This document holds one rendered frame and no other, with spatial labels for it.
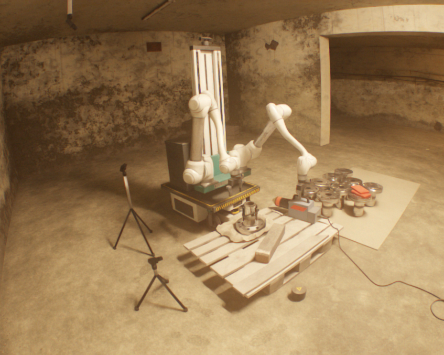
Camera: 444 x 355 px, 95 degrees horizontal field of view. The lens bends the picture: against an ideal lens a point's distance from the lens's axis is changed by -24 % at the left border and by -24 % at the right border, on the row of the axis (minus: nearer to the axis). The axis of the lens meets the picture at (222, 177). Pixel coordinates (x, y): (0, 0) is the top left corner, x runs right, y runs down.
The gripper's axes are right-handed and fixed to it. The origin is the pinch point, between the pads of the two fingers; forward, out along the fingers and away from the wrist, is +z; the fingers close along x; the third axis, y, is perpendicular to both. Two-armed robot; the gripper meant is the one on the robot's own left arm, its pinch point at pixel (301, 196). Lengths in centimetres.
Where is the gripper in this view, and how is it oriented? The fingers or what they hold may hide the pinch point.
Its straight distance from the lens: 253.6
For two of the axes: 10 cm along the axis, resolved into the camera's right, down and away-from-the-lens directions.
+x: -6.7, 2.9, -6.8
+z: 0.6, 9.4, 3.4
